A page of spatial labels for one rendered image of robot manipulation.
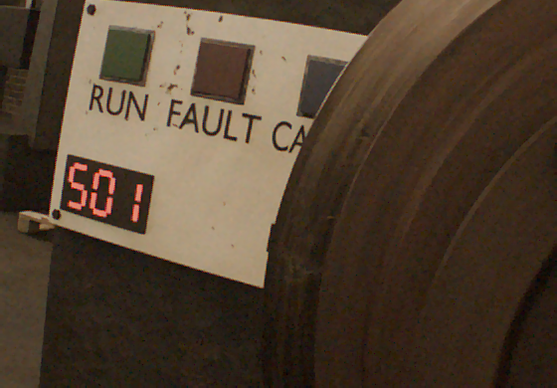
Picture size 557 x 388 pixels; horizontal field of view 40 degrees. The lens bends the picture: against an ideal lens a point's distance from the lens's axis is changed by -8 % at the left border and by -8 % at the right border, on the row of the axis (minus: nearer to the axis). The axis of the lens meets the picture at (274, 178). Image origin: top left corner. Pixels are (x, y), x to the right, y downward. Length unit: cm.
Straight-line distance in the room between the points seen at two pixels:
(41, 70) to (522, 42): 539
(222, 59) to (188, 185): 9
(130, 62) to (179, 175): 9
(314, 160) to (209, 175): 18
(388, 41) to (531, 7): 8
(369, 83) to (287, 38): 17
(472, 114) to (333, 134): 8
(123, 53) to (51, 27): 507
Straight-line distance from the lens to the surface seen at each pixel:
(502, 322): 31
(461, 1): 39
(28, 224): 518
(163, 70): 59
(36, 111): 569
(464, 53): 37
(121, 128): 61
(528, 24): 37
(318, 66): 54
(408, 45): 40
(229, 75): 56
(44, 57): 568
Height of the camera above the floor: 120
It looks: 7 degrees down
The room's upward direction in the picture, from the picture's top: 11 degrees clockwise
